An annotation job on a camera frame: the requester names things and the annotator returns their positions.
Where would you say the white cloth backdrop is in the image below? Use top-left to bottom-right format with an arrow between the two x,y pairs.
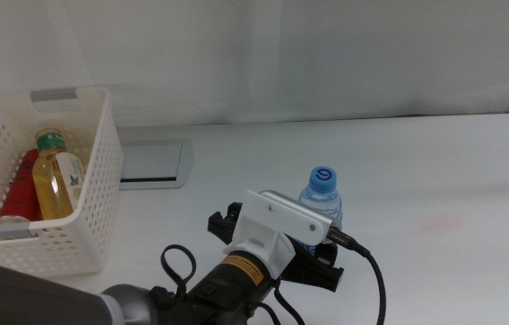
0,0 -> 509,132

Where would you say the black braided left camera cable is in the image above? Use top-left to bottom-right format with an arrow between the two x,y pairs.
325,227 -> 388,325

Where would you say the silver table cable hatch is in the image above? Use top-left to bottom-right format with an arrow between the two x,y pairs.
118,138 -> 195,190

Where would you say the yellow tea bottle white cap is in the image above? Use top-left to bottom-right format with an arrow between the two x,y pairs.
32,127 -> 87,221

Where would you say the clear water bottle blue cap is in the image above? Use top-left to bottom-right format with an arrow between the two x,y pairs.
297,165 -> 344,256

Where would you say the thin black left arm wire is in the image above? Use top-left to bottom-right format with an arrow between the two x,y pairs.
160,244 -> 308,325

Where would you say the red soda can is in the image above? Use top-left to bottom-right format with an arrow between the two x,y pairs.
0,148 -> 43,226

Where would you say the white perforated plastic basket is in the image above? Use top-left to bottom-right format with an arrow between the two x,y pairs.
0,87 -> 125,277

